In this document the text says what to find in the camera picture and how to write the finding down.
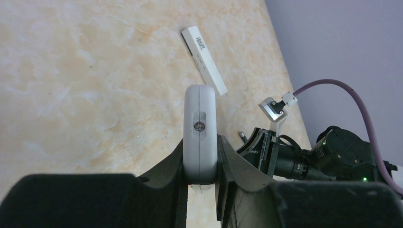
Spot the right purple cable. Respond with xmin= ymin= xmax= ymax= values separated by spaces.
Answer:
xmin=293 ymin=79 xmax=403 ymax=196

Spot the dark AAA battery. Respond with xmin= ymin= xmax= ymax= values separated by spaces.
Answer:
xmin=239 ymin=131 xmax=248 ymax=144

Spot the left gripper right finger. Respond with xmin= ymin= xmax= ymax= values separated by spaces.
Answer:
xmin=215 ymin=136 xmax=403 ymax=228

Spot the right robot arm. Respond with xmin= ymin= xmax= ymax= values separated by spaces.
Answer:
xmin=237 ymin=126 xmax=386 ymax=183

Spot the white grey remote control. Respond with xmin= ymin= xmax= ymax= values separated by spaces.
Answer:
xmin=183 ymin=85 xmax=218 ymax=194

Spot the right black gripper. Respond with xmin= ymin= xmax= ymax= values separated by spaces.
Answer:
xmin=237 ymin=128 xmax=315 ymax=180

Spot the slim white remote control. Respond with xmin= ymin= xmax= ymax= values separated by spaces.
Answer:
xmin=181 ymin=26 xmax=228 ymax=96

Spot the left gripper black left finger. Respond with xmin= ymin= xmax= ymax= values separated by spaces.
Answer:
xmin=0 ymin=143 xmax=188 ymax=228

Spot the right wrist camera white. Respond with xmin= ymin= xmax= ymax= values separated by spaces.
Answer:
xmin=258 ymin=92 xmax=298 ymax=136

